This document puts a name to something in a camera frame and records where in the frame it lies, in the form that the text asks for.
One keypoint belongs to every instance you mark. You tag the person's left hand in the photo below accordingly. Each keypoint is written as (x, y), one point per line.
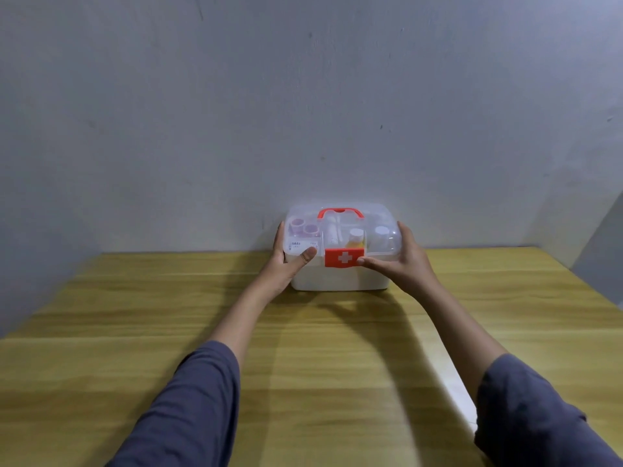
(284, 269)

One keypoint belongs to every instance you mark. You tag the person's right hand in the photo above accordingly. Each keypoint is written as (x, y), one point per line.
(409, 265)

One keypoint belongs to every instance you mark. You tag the white bottle green label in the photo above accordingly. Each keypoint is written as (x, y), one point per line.
(382, 235)

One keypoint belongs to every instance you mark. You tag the yellow medicine bottle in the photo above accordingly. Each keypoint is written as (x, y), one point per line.
(356, 238)

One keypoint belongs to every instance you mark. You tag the person's right forearm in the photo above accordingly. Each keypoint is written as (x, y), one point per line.
(496, 384)

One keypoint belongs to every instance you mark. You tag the person's left forearm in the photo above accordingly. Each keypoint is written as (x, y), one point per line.
(209, 374)

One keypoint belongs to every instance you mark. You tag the pink tape roll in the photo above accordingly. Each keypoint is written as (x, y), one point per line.
(311, 229)
(297, 222)

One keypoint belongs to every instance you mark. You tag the white first aid box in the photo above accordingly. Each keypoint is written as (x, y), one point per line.
(340, 277)

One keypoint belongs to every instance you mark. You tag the white bandage roll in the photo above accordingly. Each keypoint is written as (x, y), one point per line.
(299, 245)

